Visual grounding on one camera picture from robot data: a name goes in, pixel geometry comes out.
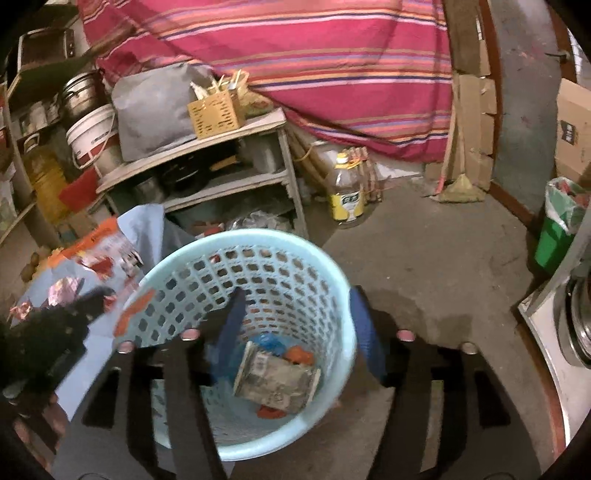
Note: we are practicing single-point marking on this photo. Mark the pink snack wrapper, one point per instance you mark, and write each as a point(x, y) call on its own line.
point(64, 291)

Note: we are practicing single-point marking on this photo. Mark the cardboard box right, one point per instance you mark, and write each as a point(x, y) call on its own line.
point(572, 153)

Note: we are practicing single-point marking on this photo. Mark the low wooden shelf unit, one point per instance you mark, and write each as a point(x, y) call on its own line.
point(253, 156)

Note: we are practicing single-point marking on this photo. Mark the steel cooking pot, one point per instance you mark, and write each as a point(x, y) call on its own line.
point(81, 95)

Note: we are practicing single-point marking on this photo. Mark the green trash bin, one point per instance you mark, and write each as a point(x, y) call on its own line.
point(565, 206)

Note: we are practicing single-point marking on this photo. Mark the silver foil wrapper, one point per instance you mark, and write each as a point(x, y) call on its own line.
point(245, 385)

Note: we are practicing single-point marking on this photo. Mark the red plastic basin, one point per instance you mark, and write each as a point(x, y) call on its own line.
point(81, 193)

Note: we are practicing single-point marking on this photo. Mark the oil bottle on floor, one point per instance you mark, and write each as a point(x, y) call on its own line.
point(345, 188)

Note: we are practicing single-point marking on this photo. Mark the yellow utensil holder basket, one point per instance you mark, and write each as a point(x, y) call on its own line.
point(217, 109)

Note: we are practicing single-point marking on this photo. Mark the red snack wrapper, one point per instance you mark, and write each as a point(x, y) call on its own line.
point(109, 255)

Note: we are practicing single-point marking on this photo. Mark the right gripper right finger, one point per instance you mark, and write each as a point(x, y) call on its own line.
point(482, 434)

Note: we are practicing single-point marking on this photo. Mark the grey fabric cover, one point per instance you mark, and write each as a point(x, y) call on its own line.
point(152, 111)

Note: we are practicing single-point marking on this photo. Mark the red striped curtain cloth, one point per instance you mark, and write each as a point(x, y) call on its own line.
point(366, 73)

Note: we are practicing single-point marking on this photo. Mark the blue plastic bag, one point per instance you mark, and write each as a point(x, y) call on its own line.
point(268, 345)

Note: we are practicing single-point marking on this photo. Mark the tall wooden shelf unit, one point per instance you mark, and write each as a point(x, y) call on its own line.
point(39, 55)

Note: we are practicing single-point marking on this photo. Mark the yellow oil jug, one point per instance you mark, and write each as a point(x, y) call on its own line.
point(46, 177)

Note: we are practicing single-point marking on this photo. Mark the white plastic bucket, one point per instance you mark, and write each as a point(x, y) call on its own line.
point(94, 141)

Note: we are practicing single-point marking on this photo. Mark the straw broom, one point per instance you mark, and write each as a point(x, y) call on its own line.
point(461, 190)

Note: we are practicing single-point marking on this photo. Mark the orange snack wrapper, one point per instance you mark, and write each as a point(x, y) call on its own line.
point(295, 357)

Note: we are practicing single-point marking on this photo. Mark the blue table cloth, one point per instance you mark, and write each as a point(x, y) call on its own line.
point(154, 237)

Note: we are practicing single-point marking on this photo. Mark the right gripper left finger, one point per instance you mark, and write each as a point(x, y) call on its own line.
point(111, 434)

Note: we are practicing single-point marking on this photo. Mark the light blue laundry basket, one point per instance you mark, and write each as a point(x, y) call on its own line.
point(293, 291)

